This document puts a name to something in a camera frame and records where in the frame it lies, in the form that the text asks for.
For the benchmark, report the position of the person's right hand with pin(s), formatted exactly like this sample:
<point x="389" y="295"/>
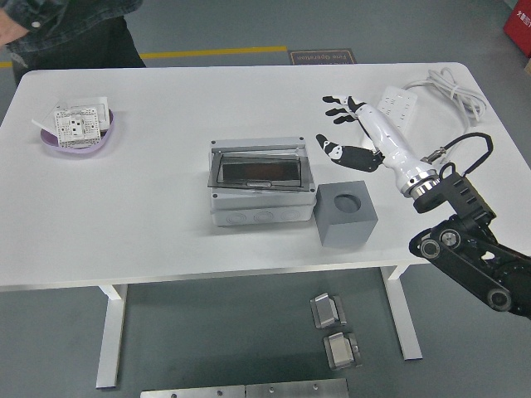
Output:
<point x="10" y="27"/>

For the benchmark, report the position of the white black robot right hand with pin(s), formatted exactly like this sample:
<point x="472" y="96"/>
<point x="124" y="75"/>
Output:
<point x="386" y="137"/>

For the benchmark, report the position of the grey box with clear lid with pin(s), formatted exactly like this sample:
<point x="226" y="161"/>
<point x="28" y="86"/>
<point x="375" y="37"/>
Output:
<point x="261" y="207"/>

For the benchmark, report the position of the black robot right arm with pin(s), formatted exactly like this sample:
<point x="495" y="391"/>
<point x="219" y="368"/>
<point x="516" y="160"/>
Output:
<point x="456" y="195"/>

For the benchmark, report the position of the grey cube with round hole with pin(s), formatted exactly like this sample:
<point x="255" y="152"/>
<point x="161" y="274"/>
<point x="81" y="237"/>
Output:
<point x="344" y="232"/>

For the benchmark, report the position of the brown cardboard box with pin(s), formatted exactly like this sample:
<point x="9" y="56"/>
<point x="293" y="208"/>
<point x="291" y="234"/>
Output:
<point x="528" y="67"/>

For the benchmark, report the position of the red box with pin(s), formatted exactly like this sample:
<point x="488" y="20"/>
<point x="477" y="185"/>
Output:
<point x="520" y="29"/>

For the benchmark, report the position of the white power strip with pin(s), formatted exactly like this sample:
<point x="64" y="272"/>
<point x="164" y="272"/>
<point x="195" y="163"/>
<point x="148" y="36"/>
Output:
<point x="400" y="103"/>

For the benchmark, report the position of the person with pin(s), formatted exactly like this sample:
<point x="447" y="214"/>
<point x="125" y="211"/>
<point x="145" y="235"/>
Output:
<point x="83" y="37"/>

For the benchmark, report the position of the brown floor sign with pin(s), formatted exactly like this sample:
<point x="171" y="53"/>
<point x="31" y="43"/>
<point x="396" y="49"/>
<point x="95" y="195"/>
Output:
<point x="323" y="57"/>

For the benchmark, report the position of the white socket module with holes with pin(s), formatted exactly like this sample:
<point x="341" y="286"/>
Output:
<point x="76" y="124"/>

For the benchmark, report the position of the purple bowl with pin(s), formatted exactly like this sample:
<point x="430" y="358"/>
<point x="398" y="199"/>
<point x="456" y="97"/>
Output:
<point x="79" y="150"/>

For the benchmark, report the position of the white table leg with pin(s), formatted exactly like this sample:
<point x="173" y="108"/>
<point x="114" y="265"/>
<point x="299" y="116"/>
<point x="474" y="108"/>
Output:
<point x="404" y="319"/>
<point x="112" y="331"/>

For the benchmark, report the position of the metal block fixture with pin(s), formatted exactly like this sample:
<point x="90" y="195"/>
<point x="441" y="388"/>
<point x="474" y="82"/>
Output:
<point x="327" y="311"/>
<point x="342" y="350"/>

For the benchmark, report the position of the yellow floor tape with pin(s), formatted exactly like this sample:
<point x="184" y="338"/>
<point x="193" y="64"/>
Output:
<point x="207" y="51"/>

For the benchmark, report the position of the grey metal plate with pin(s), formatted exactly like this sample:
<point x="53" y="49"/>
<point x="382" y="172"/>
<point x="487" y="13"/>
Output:
<point x="296" y="389"/>
<point x="191" y="393"/>

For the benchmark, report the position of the white switch plate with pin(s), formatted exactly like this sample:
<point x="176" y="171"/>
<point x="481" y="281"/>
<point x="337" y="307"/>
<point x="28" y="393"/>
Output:
<point x="89" y="101"/>
<point x="43" y="124"/>

